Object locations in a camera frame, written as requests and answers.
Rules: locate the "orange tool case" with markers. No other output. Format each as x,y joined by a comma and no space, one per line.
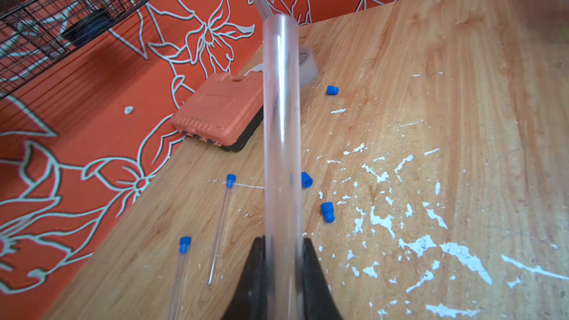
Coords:
225,111

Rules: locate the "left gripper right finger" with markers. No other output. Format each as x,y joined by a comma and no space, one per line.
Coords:
318,302

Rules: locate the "glass test tube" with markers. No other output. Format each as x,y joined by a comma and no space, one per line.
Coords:
217,249
178,282
283,186

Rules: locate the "blue stopper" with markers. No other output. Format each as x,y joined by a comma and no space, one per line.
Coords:
332,90
230,180
328,213
184,244
306,180

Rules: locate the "small black device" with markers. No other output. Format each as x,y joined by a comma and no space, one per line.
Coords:
87,29

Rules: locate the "black wire basket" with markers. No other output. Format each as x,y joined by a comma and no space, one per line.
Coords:
31,34

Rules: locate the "clear tape roll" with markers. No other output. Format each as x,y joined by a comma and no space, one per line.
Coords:
308,70

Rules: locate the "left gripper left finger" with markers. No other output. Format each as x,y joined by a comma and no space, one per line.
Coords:
250,297

